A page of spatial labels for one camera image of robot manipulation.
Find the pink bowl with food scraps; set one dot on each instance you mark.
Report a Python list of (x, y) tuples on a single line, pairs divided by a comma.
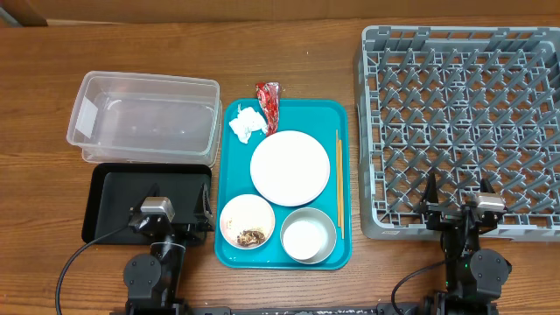
[(246, 212)]

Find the grey dishwasher rack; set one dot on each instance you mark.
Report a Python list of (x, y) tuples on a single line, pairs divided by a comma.
[(462, 104)]

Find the red snack wrapper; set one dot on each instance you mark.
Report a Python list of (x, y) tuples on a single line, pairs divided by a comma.
[(268, 96)]

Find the teal serving tray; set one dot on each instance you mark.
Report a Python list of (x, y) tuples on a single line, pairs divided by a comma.
[(322, 119)]

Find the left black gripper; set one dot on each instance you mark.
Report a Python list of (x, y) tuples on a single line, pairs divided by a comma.
[(196, 231)]

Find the white napkin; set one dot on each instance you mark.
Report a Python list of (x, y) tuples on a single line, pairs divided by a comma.
[(247, 122)]

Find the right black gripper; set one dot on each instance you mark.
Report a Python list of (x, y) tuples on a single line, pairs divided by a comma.
[(443, 214)]

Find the food scraps in bowl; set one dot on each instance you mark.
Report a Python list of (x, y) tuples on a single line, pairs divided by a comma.
[(251, 238)]

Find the pink round plate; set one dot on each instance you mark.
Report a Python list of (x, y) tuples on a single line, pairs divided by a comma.
[(290, 168)]

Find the wooden chopstick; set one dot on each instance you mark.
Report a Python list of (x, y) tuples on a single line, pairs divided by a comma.
[(341, 190), (337, 170)]

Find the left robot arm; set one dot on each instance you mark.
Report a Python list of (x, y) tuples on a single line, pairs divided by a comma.
[(153, 279)]

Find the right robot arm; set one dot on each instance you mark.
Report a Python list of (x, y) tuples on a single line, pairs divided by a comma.
[(474, 275)]

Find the black plastic tray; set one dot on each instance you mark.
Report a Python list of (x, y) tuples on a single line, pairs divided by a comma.
[(117, 187)]

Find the clear plastic storage bin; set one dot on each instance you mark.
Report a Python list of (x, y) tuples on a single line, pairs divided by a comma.
[(143, 117)]

